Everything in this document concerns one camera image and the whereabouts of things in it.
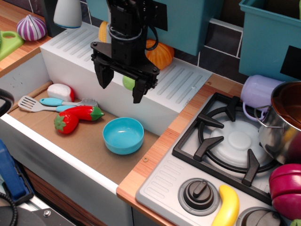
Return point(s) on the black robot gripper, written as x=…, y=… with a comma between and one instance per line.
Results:
x=142, y=70

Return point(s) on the grey slotted spatula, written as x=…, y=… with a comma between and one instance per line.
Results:
x=30, y=104

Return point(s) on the yellow toy banana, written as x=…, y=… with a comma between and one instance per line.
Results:
x=229, y=210

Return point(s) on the teal bin right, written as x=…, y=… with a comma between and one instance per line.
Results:
x=271, y=43

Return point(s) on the grey stove knob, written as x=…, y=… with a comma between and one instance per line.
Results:
x=259, y=217
x=198, y=197

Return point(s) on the white toy sink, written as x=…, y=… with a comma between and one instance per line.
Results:
x=79, y=165

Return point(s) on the lavender plastic cup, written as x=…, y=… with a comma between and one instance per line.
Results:
x=256, y=92

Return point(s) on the purple white toy onion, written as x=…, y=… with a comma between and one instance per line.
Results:
x=31, y=28

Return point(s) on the orange toy pumpkin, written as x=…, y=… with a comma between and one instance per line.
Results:
x=161, y=56

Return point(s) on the magenta toy vegetable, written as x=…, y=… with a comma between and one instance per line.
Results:
x=285, y=190

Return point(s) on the blue plastic bowl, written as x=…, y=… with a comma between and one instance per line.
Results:
x=123, y=135

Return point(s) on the grey spaghetti server blue handle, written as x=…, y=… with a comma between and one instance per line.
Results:
x=50, y=101

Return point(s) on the red white toy cheese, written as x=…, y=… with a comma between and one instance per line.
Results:
x=61, y=91

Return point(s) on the white faucet base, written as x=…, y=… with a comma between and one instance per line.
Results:
x=68, y=14

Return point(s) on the green plastic cutting board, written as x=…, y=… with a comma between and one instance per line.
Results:
x=9, y=42

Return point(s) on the red toy chili pepper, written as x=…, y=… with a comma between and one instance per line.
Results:
x=85, y=112

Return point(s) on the stainless steel pot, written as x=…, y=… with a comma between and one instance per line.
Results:
x=280, y=130

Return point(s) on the green toy pear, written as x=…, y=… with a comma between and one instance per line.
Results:
x=128, y=83

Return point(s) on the blue clamp device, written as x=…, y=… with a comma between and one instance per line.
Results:
x=16, y=184

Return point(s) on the yellow toy corn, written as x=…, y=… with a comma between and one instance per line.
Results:
x=102, y=34

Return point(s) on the black stove grate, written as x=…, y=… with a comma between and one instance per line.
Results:
x=222, y=142

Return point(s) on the red toy strawberry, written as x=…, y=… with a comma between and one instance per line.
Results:
x=65, y=122

